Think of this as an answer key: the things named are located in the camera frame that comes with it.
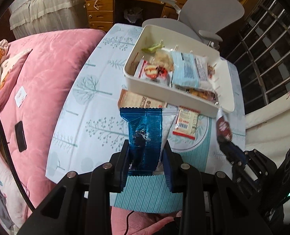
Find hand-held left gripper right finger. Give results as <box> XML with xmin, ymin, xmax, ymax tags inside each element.
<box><xmin>163</xmin><ymin>139</ymin><xmax>274</xmax><ymax>235</ymax></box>

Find white lace bed skirt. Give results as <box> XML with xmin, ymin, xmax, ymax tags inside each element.
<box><xmin>9</xmin><ymin>0</ymin><xmax>92</xmax><ymax>40</ymax></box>

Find grey office chair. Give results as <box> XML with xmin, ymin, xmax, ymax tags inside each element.
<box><xmin>141</xmin><ymin>0</ymin><xmax>248</xmax><ymax>51</ymax></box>

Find white floral sheet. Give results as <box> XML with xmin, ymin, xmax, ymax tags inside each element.
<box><xmin>244</xmin><ymin>78</ymin><xmax>290</xmax><ymax>167</ymax></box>

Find yellow pastry packet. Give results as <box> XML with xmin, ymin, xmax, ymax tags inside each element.
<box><xmin>186</xmin><ymin>88</ymin><xmax>219</xmax><ymax>103</ymax></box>

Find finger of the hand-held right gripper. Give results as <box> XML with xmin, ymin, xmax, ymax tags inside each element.
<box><xmin>218</xmin><ymin>137</ymin><xmax>248</xmax><ymax>169</ymax></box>

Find metal window grille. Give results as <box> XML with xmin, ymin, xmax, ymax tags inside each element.
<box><xmin>223</xmin><ymin>0</ymin><xmax>290</xmax><ymax>114</ymax></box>

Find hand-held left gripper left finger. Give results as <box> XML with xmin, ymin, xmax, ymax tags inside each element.
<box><xmin>17</xmin><ymin>139</ymin><xmax>131</xmax><ymax>235</ymax></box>

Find black phone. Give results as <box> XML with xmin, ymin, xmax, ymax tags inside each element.
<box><xmin>14</xmin><ymin>121</ymin><xmax>27</xmax><ymax>152</ymax></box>

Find white paper label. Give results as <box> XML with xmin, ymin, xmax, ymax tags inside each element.
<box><xmin>14</xmin><ymin>86</ymin><xmax>28</xmax><ymax>108</ymax></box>

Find wooden desk with drawers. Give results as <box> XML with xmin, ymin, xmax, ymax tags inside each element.
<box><xmin>83</xmin><ymin>0</ymin><xmax>192</xmax><ymax>32</ymax></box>

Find black cable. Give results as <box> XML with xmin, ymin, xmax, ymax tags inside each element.
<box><xmin>0</xmin><ymin>103</ymin><xmax>35</xmax><ymax>211</ymax></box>

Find blue foil snack packet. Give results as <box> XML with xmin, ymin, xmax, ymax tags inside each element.
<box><xmin>119</xmin><ymin>106</ymin><xmax>164</xmax><ymax>177</ymax></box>

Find plastic trash bag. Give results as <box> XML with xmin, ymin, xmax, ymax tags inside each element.
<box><xmin>123</xmin><ymin>7</ymin><xmax>143</xmax><ymax>24</ymax></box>

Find light blue snack packet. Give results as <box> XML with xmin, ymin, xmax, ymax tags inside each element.
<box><xmin>169</xmin><ymin>51</ymin><xmax>209</xmax><ymax>87</ymax></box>

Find clear rice crisp packet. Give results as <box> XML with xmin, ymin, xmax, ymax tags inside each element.
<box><xmin>151</xmin><ymin>50</ymin><xmax>175</xmax><ymax>71</ymax></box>

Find small red white packet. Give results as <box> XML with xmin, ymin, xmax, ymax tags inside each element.
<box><xmin>172</xmin><ymin>106</ymin><xmax>200</xmax><ymax>137</ymax></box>

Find white plastic tray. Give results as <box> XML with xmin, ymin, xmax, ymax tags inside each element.
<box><xmin>123</xmin><ymin>24</ymin><xmax>235</xmax><ymax>119</ymax></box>

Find brown white snack packet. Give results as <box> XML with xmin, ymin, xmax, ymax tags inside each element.
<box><xmin>118</xmin><ymin>89</ymin><xmax>168</xmax><ymax>109</ymax></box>

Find dark red snack packet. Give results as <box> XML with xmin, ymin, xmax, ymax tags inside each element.
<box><xmin>215</xmin><ymin>106</ymin><xmax>233</xmax><ymax>144</ymax></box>

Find pink blanket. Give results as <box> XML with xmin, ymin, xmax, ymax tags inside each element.
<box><xmin>0</xmin><ymin>28</ymin><xmax>182</xmax><ymax>235</ymax></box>

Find green snack packet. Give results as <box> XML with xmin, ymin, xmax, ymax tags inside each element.
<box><xmin>141</xmin><ymin>43</ymin><xmax>165</xmax><ymax>54</ymax></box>

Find red white cake packet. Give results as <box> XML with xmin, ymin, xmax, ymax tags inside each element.
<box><xmin>134</xmin><ymin>60</ymin><xmax>173</xmax><ymax>86</ymax></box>

